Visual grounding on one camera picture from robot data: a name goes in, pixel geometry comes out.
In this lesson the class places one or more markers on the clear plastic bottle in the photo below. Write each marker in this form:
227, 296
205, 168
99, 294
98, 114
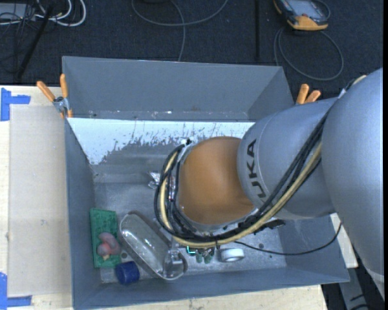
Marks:
142, 241

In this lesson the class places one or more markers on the blue cup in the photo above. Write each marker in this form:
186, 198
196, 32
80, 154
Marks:
127, 272

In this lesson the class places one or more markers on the crumpled silver foil piece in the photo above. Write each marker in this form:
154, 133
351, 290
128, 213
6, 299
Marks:
155, 179

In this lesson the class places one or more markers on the pink toy animal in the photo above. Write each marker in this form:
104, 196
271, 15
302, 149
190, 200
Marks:
107, 244

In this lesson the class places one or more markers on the dark green flat block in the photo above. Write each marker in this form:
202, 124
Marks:
101, 220

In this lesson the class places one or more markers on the pale flat board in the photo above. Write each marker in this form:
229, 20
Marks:
35, 189

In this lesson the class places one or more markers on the grey metal bin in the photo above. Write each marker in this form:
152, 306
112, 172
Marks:
168, 86

